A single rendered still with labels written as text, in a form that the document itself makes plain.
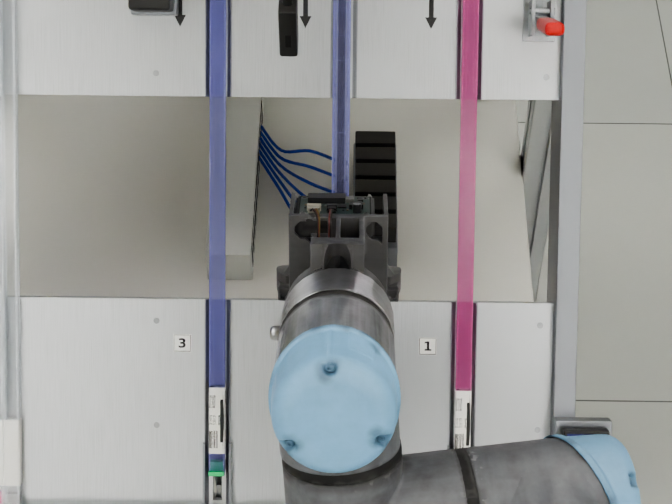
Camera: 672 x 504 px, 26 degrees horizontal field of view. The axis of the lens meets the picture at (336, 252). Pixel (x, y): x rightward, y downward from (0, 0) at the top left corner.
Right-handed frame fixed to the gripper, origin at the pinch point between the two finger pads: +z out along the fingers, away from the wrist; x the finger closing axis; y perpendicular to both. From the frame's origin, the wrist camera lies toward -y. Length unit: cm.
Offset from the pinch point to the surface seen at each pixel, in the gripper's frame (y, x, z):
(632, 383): -57, -45, 96
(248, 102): -3, 11, 58
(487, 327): -11.2, -13.2, 9.6
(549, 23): 17.0, -16.6, 5.8
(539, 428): -20.0, -18.0, 7.3
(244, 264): -16.3, 10.7, 38.3
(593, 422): -18.1, -22.4, 4.9
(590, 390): -58, -38, 95
